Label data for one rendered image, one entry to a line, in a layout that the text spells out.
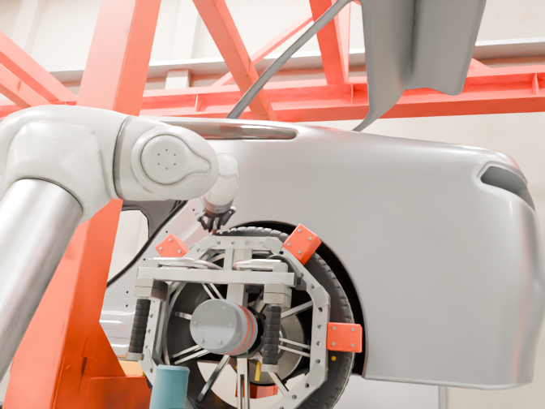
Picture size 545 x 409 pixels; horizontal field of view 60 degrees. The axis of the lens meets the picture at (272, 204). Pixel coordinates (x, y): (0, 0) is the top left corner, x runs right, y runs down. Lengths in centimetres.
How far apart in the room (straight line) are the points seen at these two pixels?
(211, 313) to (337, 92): 353
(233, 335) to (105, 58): 112
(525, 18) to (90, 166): 662
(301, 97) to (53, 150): 397
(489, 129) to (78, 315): 526
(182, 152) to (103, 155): 12
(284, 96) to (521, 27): 345
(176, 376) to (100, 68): 111
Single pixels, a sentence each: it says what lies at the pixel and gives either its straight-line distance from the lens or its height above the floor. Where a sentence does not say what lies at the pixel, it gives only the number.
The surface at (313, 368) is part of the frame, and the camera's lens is 132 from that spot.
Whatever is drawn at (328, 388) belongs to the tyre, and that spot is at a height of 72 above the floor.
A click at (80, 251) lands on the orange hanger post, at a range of 157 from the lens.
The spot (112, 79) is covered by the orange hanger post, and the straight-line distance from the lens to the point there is 180.
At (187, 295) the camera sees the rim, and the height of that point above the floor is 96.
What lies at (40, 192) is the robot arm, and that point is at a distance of 68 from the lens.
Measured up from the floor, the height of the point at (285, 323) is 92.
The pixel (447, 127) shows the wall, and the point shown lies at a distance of 604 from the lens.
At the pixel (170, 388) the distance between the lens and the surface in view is 130.
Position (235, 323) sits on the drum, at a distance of 122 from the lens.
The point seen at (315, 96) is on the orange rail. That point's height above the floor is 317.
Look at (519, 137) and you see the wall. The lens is 612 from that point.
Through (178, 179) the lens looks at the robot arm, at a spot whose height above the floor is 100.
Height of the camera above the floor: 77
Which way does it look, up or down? 19 degrees up
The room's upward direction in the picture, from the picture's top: 5 degrees clockwise
